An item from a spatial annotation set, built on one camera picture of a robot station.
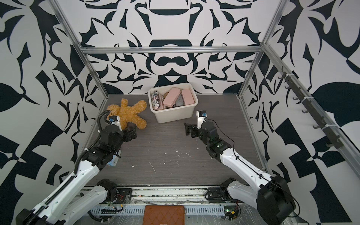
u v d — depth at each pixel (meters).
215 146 0.61
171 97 0.97
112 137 0.56
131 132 0.71
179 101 0.97
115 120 0.67
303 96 0.59
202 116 0.69
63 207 0.43
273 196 0.40
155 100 0.94
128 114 0.99
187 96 1.00
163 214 0.67
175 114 0.94
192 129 0.70
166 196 0.76
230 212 0.71
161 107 0.94
